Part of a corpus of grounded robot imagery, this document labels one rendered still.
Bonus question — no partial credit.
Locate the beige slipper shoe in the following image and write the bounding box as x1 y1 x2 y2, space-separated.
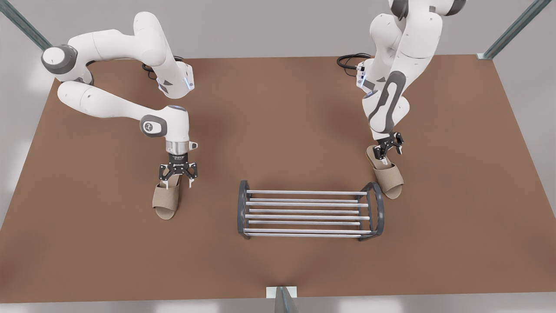
365 145 404 200
152 174 181 220

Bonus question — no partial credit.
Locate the black right arm cable loop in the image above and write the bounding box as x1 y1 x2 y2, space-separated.
142 55 185 81

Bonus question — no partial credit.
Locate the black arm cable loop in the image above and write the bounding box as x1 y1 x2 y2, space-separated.
142 55 185 81
336 53 372 73

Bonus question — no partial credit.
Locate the grey metal shoe rack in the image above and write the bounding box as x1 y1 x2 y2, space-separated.
237 180 385 241

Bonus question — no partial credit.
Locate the silver frame post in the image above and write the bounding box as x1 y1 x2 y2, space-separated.
0 0 53 51
265 286 299 313
476 0 553 60

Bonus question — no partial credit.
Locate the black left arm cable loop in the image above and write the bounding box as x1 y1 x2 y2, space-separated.
336 53 372 73

